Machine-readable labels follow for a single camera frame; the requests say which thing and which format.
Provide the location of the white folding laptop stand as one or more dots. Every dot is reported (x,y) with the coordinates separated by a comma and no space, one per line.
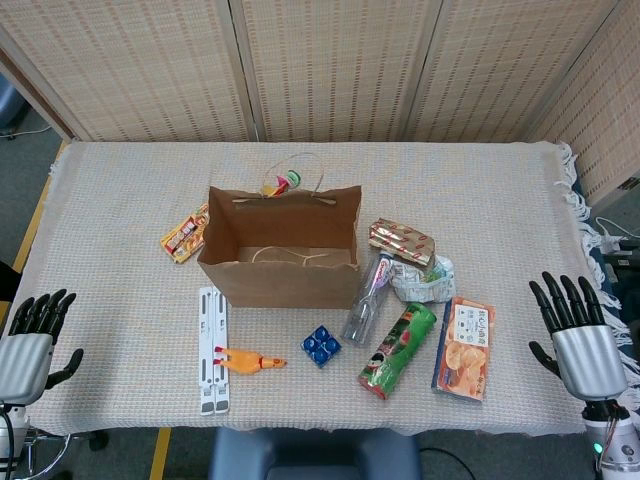
(214,325)

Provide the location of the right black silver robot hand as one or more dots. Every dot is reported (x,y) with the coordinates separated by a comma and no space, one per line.
(587,360)

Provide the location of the brown paper bag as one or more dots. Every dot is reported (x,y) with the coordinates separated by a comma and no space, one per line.
(280,285)

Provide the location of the yellow rubber chicken toy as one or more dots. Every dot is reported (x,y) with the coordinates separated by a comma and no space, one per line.
(245,361)

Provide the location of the woven folding screen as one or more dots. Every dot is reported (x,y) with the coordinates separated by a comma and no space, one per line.
(325,65)

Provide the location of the green pink small toy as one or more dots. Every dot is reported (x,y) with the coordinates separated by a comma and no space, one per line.
(285,180)

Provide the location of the gold red packet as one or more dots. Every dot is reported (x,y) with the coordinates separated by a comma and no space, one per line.
(402,240)

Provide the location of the blue building block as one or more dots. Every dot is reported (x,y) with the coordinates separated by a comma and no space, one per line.
(321,346)

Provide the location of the blue-orange snack box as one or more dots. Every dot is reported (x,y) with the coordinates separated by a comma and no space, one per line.
(462,350)

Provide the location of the blue grey office chair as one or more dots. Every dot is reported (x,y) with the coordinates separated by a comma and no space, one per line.
(9,105)

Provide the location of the black metal wheeled base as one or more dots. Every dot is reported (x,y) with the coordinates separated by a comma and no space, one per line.
(55,452)

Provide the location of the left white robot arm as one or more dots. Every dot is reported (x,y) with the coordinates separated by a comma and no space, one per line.
(12,430)

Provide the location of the transparent plastic bottle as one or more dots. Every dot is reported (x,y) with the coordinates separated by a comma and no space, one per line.
(367,305)

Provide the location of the yellow candy packet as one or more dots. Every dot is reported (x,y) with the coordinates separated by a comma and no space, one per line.
(185,237)

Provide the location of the white power strip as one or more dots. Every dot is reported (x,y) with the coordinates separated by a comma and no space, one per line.
(617,242)

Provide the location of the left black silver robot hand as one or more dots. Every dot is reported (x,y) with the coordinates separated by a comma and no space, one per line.
(22,365)

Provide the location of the white green packet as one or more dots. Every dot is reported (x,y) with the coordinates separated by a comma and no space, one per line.
(425,285)

